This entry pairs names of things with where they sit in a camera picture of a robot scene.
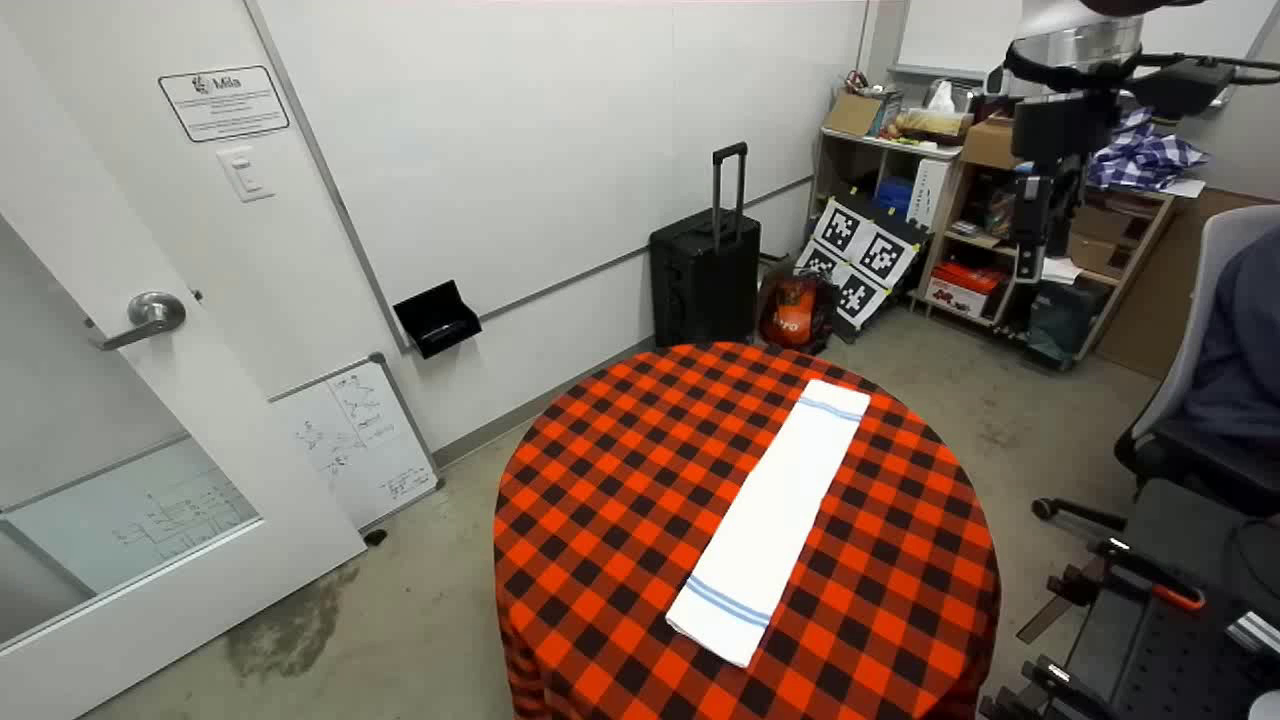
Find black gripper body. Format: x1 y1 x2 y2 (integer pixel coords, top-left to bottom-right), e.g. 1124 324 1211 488
1009 93 1129 247

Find white towel with blue stripes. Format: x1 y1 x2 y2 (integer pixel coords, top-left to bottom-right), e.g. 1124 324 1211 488
662 375 878 673

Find wooden storage shelf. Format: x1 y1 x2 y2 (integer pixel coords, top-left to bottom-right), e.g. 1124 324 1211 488
813 124 1184 371

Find large cardboard box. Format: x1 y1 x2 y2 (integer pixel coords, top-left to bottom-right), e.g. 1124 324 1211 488
1065 197 1152 281

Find dark green bin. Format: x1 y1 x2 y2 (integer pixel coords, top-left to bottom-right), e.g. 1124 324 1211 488
1024 281 1107 371

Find red box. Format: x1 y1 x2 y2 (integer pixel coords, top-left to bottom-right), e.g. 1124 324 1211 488
928 261 1009 318

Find closed cardboard box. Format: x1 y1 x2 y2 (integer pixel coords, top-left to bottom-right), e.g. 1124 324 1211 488
962 114 1024 171

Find blue white patterned cloth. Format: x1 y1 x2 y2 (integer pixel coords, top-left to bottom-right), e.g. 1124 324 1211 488
1080 113 1203 197

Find white binder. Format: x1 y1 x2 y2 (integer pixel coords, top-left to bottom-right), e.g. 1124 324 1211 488
910 157 954 232

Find fiducial tag calibration board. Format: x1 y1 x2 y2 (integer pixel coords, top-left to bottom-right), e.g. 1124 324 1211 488
793 197 928 335

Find open cardboard box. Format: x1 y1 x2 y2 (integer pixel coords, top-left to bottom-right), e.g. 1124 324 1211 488
825 89 894 141

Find dark blue jacket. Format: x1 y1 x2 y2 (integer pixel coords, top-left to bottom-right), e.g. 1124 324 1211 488
1176 232 1280 447

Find orange black bag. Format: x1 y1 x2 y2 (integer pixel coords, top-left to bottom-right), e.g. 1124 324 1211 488
757 271 839 355

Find grey office chair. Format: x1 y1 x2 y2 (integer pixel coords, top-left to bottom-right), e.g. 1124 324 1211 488
1112 198 1280 520

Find black rolling suitcase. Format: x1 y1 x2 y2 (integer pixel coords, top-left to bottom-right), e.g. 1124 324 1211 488
645 141 764 351

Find black equipment cart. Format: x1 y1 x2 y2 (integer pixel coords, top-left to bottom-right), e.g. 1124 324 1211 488
976 477 1280 720

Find red black checkered tablecloth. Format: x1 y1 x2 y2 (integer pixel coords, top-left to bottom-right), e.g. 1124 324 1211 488
491 335 1003 720

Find small leaning whiteboard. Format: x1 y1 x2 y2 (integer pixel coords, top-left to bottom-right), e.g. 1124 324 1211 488
268 351 443 534

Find white door with glass pane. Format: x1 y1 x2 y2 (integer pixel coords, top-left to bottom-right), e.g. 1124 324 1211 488
0 0 371 720

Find black wall tray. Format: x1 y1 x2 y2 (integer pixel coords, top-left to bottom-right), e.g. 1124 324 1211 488
392 275 484 364

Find white light switch plate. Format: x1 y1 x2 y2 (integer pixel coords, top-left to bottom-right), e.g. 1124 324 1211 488
217 148 280 207

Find white printed wall sign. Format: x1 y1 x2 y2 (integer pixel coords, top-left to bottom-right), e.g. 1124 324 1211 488
156 59 292 148

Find silver door lever handle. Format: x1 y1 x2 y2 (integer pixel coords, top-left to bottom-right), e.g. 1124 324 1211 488
98 286 193 355

